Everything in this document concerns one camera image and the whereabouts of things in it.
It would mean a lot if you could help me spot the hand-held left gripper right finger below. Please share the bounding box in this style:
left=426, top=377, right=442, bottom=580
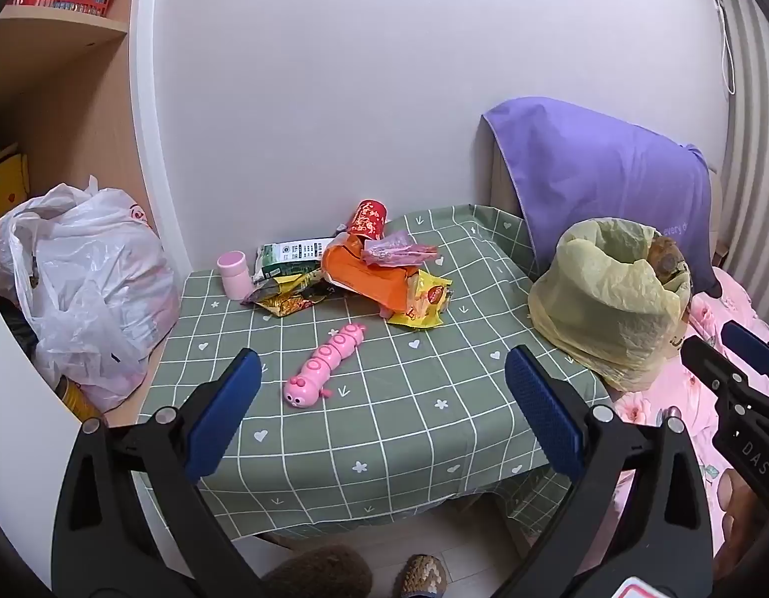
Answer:
left=487, top=344, right=715, bottom=598

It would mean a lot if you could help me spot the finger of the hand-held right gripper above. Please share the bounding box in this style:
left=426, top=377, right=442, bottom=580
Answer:
left=681, top=336, right=765, bottom=415
left=721, top=320, right=769, bottom=380

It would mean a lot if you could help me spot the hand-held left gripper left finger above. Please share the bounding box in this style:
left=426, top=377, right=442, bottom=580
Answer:
left=50, top=347, right=279, bottom=598

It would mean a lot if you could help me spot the gold noodle wrapper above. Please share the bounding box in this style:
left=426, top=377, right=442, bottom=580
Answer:
left=241, top=274, right=336, bottom=318

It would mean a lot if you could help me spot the yellow packet with red label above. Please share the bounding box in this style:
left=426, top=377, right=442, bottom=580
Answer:
left=384, top=268, right=454, bottom=330

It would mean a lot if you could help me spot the orange snack bag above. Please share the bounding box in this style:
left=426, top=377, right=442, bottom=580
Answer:
left=321, top=232, right=423, bottom=318

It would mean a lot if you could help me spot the pink cartoon pouch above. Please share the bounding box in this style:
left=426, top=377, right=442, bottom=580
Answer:
left=361, top=230, right=440, bottom=270

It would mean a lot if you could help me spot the red can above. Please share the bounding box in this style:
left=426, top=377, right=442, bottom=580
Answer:
left=347, top=199, right=390, bottom=241

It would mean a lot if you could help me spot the pink floral blanket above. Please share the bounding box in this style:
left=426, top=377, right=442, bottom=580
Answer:
left=612, top=268, right=769, bottom=580

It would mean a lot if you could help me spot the pink caterpillar toy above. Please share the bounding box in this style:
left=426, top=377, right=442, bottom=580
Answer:
left=281, top=322, right=368, bottom=411

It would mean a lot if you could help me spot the brown round object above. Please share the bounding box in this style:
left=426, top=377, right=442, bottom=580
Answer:
left=646, top=237, right=687, bottom=284

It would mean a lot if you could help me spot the pink jar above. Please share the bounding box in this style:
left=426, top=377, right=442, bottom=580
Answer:
left=216, top=250, right=256, bottom=303

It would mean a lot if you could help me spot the yellow tin can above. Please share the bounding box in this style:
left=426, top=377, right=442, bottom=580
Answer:
left=53, top=375, right=105, bottom=421

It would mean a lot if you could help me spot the green checked tablecloth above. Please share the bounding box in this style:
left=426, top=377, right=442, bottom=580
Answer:
left=138, top=202, right=613, bottom=543

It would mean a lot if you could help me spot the green white snack bag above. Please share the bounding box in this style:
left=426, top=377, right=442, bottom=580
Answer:
left=254, top=238, right=342, bottom=284

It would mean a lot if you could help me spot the brown fuzzy slipper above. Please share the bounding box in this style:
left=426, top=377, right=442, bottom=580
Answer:
left=260, top=544, right=374, bottom=598

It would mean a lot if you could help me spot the white plastic shopping bag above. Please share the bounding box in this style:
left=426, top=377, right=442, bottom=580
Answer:
left=0, top=175, right=181, bottom=412

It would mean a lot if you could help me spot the patterned slipper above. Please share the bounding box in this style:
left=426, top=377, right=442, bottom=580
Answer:
left=393, top=553, right=451, bottom=598

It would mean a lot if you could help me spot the striped curtain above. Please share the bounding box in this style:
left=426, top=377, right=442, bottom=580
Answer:
left=717, top=0, right=769, bottom=318

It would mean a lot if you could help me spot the purple cloth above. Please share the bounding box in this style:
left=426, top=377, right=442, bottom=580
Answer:
left=481, top=96, right=723, bottom=297

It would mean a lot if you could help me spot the yellow dotted box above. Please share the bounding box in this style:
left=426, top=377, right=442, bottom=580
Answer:
left=0, top=143, right=30, bottom=244

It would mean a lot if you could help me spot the wooden shelf unit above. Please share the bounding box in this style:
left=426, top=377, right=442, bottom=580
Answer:
left=0, top=0, right=158, bottom=244

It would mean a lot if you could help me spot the white arched cabinet frame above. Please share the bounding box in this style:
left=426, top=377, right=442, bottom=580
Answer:
left=0, top=0, right=202, bottom=512

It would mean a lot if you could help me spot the white cable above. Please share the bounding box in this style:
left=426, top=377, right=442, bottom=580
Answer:
left=714, top=0, right=737, bottom=97

